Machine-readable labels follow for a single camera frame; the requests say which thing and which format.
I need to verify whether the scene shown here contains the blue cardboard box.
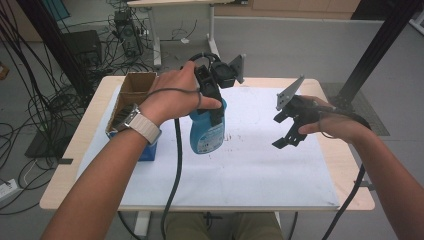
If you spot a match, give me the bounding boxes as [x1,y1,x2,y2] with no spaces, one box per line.
[105,71,159,163]

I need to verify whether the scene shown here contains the black floor plate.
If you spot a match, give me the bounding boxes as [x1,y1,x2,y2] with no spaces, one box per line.
[24,129,82,160]

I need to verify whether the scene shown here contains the white desk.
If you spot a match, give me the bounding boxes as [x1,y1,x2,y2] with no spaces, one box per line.
[126,0,249,70]

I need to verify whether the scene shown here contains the black equipment box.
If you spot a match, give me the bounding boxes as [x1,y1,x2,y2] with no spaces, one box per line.
[63,29,103,68]

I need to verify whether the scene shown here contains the person's right hand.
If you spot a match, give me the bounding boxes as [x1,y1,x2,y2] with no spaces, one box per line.
[297,95,372,145]

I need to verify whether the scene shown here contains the blue detergent bottle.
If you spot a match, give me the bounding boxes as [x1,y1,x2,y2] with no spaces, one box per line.
[188,98,229,155]

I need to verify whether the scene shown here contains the white table mat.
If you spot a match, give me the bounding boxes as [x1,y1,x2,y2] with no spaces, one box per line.
[75,84,341,209]

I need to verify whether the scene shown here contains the white table leg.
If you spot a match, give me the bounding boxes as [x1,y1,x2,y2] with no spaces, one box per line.
[131,210,152,240]

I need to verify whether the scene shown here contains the white power strip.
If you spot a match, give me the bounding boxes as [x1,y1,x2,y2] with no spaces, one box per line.
[0,178,19,203]

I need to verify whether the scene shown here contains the grey floor mat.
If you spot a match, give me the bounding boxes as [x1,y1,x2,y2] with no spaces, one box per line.
[319,82,391,137]

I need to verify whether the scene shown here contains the thin grey wrist cord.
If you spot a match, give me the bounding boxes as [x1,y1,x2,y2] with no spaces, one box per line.
[317,109,336,140]
[145,87,203,110]

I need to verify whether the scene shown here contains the person's left hand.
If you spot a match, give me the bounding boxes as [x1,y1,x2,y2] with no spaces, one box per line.
[138,60,223,128]

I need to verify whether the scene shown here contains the person's khaki trousers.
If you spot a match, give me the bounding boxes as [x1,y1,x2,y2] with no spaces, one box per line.
[165,212,283,240]

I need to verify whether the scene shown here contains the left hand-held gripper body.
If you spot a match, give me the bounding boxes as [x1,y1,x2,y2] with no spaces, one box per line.
[193,53,247,102]

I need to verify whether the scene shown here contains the thick black gripper cable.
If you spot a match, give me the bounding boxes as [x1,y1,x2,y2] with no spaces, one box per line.
[160,51,222,240]
[315,104,373,240]

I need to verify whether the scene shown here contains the black computer tower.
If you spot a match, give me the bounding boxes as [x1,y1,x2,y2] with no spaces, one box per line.
[113,9,144,59]

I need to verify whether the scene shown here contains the black metal post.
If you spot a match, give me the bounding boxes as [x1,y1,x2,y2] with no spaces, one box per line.
[16,0,95,101]
[328,0,424,113]

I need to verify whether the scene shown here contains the wristwatch with beige band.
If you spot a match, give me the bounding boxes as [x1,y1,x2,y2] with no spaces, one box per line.
[111,103,164,145]

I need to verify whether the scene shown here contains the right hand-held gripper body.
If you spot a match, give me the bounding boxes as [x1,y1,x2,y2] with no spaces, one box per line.
[275,74,322,134]

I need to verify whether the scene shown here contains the tangle of black floor cables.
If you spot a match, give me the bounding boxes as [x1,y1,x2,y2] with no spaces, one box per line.
[0,0,158,216]

